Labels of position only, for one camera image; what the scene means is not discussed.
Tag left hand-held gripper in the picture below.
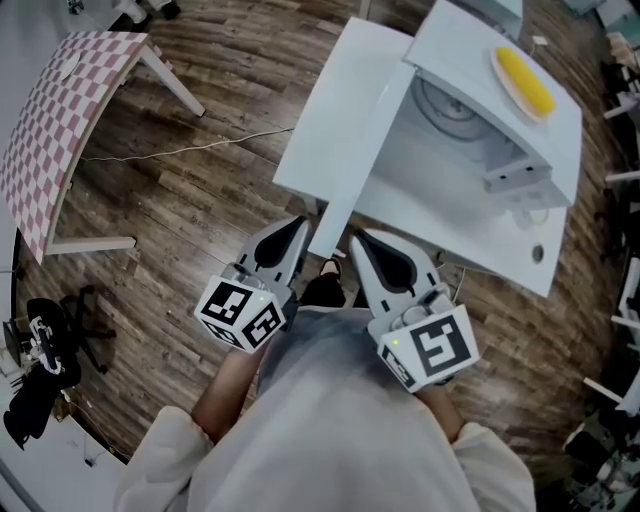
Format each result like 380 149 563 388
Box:
193 214 314 353

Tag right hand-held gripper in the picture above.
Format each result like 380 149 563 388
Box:
348 227 482 395

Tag person's left forearm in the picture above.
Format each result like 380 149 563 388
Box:
191 347 271 446

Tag person's right forearm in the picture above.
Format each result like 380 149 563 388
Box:
414 382 464 446

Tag grey plate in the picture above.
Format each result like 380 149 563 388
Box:
417 77 501 146

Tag white microwave oven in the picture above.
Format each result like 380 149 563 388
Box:
402 0 585 209

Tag person's black trousers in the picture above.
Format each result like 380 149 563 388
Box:
298 257 369 311

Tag person's light shirt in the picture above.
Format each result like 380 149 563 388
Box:
113 307 536 512

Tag black office chair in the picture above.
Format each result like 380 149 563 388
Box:
2 284 119 451

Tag white table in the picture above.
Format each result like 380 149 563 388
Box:
272 16 569 297

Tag beige round plate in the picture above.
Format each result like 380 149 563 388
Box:
489 47 554 125

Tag pink checkered table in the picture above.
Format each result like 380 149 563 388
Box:
0 30 207 265

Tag yellow corn cob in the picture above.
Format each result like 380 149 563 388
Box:
494 46 557 116

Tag pale background table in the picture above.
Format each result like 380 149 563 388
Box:
449 0 524 41

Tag long white floor cable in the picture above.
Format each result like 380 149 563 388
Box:
82 127 296 164

